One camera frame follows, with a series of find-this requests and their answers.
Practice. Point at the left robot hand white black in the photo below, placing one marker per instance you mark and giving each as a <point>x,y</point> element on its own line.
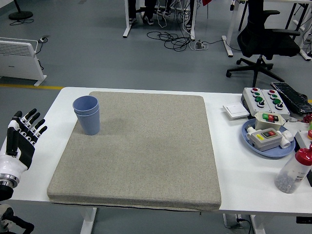
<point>23,148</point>

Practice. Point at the blue ribbed plastic cup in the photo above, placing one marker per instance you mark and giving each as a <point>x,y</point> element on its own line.
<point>85,103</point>
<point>89,124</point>

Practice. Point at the white panel heater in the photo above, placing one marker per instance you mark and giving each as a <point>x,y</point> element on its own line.
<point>17,61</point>

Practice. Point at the white table leg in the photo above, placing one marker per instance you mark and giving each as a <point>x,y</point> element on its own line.
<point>88,221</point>
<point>256,225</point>

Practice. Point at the black round fan base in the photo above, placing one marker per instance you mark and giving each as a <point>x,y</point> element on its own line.
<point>20,15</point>

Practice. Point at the grey-brown fabric mat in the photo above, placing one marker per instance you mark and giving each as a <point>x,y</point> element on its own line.
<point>158,146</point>

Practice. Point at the person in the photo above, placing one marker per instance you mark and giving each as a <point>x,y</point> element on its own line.
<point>132,9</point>

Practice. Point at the white under-table power strip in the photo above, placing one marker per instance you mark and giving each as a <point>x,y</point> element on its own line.
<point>231,220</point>

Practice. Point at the white plastic fitting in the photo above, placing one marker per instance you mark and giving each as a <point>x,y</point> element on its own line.
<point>250,132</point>
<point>287,139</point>

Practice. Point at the white four-button control box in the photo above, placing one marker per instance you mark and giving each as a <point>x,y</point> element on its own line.
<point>280,111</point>
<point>251,96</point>

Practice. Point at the white desk leg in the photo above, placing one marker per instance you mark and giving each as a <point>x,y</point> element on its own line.
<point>230,29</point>

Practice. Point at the blue round plate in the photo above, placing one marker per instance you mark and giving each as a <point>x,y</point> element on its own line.
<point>273,153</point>

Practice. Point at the black office chair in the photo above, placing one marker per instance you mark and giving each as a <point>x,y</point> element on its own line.
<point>265,39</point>

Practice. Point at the clear screw bottle red cap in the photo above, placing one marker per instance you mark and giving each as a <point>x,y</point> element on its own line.
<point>290,175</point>

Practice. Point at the black keyboard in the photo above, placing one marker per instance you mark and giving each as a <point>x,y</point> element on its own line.
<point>292,97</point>

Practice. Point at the white box red button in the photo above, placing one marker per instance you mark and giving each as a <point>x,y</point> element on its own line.
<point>302,139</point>

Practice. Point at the black table control panel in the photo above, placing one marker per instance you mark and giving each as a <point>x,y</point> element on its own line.
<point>304,219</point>

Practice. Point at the white wall switch plate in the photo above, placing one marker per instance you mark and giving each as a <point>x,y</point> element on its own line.
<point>235,110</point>

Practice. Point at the white switch box green red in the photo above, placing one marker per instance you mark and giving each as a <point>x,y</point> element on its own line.
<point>262,124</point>

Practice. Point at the grey switch box yellow label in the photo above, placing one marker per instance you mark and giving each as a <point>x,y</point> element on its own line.
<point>265,143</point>

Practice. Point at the white desk frame dark legs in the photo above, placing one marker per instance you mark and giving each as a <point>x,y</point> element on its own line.
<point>306,53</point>

